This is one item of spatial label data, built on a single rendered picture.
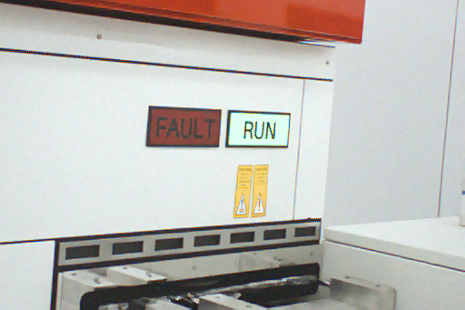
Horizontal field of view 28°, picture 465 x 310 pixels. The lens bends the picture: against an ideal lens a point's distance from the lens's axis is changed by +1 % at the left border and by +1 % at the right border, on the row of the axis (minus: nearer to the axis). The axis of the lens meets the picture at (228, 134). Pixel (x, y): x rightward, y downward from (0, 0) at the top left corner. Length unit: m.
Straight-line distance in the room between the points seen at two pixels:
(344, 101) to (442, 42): 0.73
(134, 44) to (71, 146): 0.14
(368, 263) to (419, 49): 2.92
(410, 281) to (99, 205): 0.43
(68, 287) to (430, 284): 0.47
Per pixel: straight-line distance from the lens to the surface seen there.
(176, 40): 1.09
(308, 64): 1.26
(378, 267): 1.26
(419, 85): 4.16
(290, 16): 1.16
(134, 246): 1.08
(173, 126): 1.09
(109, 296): 1.09
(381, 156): 3.98
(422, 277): 1.23
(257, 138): 1.19
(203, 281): 1.20
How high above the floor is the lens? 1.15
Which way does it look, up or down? 3 degrees down
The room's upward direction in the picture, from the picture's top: 4 degrees clockwise
